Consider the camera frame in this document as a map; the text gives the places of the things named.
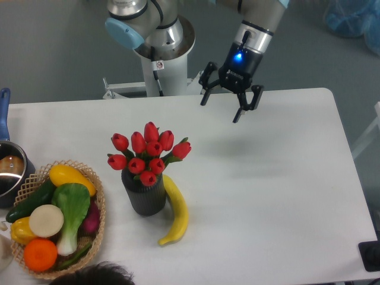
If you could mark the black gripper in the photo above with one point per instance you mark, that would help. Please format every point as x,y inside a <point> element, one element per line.
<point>234,75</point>

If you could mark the red tulip bouquet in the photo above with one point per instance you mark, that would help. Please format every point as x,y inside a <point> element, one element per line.
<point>146,155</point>

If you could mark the dark grey ribbed vase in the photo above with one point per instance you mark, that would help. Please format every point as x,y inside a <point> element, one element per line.
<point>145,200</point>

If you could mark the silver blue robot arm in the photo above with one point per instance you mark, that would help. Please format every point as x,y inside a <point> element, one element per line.
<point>162,39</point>

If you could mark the yellow banana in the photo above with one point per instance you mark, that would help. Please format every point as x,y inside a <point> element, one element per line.
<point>180,212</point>

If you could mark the blue plastic bag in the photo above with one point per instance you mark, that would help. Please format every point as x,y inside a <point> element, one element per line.
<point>352,19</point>

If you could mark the yellow squash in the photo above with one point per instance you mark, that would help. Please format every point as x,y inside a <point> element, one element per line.
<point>61,174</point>

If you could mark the green bok choy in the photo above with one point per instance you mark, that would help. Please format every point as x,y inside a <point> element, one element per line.
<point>73,199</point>

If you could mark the purple sweet potato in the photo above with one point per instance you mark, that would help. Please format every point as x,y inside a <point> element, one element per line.
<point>91,223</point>

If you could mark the black device at table edge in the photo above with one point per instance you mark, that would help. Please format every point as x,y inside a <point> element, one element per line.
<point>369,252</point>

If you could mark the dark green cucumber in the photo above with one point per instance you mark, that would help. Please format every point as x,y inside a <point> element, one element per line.
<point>41,196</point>

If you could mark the woven wicker basket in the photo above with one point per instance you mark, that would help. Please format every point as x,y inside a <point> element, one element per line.
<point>89,235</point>

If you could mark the green chili pepper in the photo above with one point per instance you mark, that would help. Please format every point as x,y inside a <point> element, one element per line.
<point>75,258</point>

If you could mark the person's dark hair head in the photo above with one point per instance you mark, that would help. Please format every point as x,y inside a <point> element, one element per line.
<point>103,273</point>

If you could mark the white round radish slice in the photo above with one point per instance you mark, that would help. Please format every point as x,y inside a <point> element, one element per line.
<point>46,221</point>

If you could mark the orange fruit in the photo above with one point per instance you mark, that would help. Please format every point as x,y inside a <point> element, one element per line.
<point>40,255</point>

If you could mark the yellow bell pepper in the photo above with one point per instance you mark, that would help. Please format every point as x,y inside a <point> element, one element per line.
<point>21,231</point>

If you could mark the white garlic piece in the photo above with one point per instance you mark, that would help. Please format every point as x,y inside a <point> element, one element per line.
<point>3,226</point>

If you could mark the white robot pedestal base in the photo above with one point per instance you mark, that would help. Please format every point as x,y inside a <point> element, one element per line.
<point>161,78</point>

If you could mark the blue handled saucepan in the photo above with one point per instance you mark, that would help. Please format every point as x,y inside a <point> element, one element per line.
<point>16,167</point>

